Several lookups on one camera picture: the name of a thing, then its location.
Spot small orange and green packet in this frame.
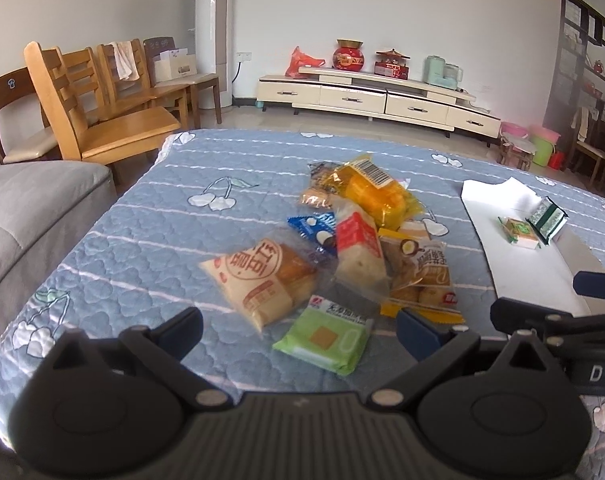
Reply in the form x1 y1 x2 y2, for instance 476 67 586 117
497 214 541 251

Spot light wooden chair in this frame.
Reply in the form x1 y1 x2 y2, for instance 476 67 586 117
23 41 182 182
96 39 191 128
61 47 114 126

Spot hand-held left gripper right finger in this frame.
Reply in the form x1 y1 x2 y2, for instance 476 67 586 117
368 307 560 409

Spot dark green snack packet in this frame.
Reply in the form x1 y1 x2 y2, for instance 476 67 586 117
524 195 569 246

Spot yellow snack packet with barcode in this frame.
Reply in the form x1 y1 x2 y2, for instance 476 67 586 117
331 153 424 231

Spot red and white bread packet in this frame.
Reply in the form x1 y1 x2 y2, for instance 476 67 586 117
329 197 391 307

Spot green plastic bucket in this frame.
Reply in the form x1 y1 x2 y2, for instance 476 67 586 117
529 124 562 169

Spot pink plastic basin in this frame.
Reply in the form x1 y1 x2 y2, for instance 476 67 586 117
499 120 531 144

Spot dark brown cushioned chair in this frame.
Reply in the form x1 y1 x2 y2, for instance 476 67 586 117
143 36 224 129
0 67 60 165

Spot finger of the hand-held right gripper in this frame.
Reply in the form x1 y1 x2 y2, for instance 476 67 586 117
573 270 605 305
490 297 605 357

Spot beige bread packet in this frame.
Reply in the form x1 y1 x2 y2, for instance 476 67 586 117
198 237 319 334

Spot small wooden stool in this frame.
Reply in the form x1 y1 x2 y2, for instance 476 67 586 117
497 134 538 171

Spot white box on chair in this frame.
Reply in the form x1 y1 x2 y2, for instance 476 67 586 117
154 47 198 84

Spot cream cloth on chair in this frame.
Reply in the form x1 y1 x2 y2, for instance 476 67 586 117
571 107 591 144

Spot dark wooden display shelf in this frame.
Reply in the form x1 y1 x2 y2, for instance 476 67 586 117
541 0 605 172

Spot yellow-edged bun packet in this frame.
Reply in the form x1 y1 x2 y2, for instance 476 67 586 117
377 227 466 324

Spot grey sofa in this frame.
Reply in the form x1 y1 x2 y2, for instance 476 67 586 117
0 159 118 357

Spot cream tv cabinet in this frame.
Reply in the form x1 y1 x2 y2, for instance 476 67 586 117
256 65 503 149

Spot mint green kitchen appliance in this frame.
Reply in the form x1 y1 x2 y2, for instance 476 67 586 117
423 54 464 89

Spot blue snack packet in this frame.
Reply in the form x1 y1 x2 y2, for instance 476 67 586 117
287 211 341 261

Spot clear packet of brown snacks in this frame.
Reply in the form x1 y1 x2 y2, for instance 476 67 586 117
299 159 349 210

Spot white tower air conditioner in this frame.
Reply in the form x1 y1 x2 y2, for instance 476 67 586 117
194 0 236 111

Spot red round jar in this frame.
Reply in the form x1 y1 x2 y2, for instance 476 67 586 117
331 38 367 72

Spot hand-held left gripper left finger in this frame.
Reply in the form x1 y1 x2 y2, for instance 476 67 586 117
47 306 234 410

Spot red plastic bag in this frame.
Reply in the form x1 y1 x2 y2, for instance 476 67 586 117
284 45 326 79

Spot dark wooden dining chair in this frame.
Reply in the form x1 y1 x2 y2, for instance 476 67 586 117
569 107 605 192

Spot white towel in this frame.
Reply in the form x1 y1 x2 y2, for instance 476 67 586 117
108 41 141 81

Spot red carousel gift box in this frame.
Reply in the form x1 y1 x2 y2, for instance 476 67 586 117
374 48 412 81

